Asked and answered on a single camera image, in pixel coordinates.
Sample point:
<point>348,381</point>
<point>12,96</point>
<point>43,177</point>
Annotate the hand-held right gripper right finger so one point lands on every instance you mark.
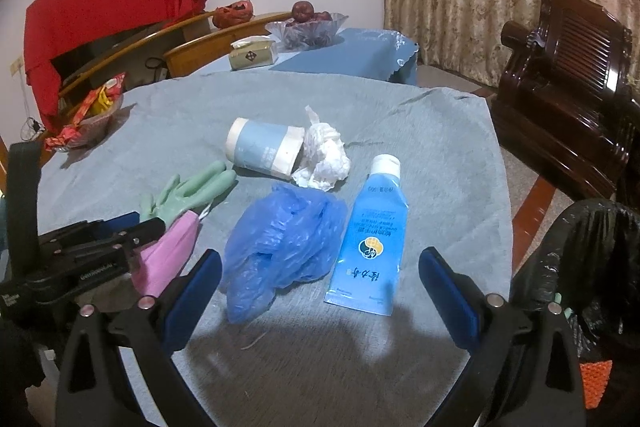
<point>450,297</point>

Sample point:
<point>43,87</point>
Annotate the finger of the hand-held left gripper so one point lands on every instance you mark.
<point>120,221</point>
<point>145,233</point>

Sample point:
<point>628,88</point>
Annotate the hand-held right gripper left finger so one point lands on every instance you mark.
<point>192,294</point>

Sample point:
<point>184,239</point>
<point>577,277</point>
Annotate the pink face mask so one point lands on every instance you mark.
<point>167,257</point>

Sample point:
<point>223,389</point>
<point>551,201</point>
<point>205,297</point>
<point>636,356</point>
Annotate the black bag lined trash bin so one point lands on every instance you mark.
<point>600,247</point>

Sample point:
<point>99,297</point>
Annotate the orange foam net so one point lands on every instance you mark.
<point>597,384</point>

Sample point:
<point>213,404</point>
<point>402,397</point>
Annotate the glass snack bowl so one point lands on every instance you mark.
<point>100,124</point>

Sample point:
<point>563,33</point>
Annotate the blue plastic bag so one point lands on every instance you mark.
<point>280,247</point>

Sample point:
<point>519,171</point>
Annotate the blue squeeze tube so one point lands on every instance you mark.
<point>370,237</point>

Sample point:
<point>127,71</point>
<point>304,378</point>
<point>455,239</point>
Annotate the red snack packet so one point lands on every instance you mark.
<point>62,138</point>
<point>85,107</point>

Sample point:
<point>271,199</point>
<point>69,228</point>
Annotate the yellow snack packet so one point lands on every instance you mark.
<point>102,99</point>

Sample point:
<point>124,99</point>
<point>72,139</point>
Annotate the black television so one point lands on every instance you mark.
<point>105,44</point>

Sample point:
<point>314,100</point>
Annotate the crumpled white tissue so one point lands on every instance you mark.
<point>325,157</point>

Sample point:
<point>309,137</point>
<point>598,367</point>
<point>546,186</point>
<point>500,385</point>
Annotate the olive tissue box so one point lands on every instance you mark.
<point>252,54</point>

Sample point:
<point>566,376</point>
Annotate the crumpled red bag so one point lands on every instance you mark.
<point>232,13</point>

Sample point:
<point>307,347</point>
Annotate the dark wooden armchair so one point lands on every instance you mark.
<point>575,82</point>

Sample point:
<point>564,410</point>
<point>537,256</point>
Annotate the glass fruit bowl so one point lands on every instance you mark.
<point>305,32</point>

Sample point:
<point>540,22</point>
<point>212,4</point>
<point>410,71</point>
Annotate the blue tablecloth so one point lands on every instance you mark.
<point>350,54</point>

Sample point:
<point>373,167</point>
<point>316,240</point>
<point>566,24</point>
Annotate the large red apple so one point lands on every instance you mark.
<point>302,11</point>

